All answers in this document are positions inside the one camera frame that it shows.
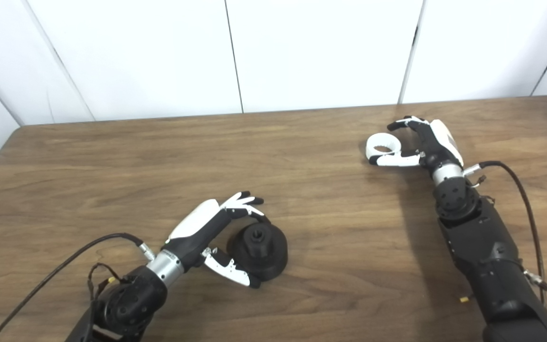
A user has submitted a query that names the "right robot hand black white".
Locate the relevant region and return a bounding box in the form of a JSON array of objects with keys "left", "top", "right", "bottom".
[{"left": 368, "top": 116, "right": 464, "bottom": 171}]

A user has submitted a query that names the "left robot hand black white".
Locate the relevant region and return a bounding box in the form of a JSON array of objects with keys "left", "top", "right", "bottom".
[{"left": 162, "top": 191, "right": 265, "bottom": 289}]

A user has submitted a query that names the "white ring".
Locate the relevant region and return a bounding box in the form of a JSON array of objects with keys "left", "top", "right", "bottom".
[{"left": 366, "top": 133, "right": 401, "bottom": 160}]

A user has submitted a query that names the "round black part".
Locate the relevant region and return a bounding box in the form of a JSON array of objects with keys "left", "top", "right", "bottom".
[{"left": 227, "top": 222, "right": 288, "bottom": 282}]

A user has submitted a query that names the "thin wire on right arm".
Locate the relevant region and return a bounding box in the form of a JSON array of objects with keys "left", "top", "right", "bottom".
[{"left": 471, "top": 175, "right": 496, "bottom": 205}]

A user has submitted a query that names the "thin wire on arm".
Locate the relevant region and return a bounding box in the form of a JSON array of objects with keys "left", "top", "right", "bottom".
[
  {"left": 471, "top": 175, "right": 496, "bottom": 205},
  {"left": 87, "top": 263, "right": 121, "bottom": 300}
]

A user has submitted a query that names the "thick black right wrist cable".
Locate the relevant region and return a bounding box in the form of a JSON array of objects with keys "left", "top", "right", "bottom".
[{"left": 463, "top": 161, "right": 547, "bottom": 307}]

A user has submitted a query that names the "thick black wrist cable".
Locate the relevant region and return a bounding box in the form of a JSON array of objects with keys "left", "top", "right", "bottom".
[
  {"left": 0, "top": 233, "right": 155, "bottom": 342},
  {"left": 463, "top": 161, "right": 547, "bottom": 307}
]

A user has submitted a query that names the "thick black left wrist cable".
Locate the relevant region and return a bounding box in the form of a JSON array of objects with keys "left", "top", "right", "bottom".
[{"left": 0, "top": 233, "right": 155, "bottom": 342}]

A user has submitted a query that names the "thin wire on left arm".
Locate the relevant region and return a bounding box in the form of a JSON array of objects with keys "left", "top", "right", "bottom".
[{"left": 87, "top": 263, "right": 121, "bottom": 300}]

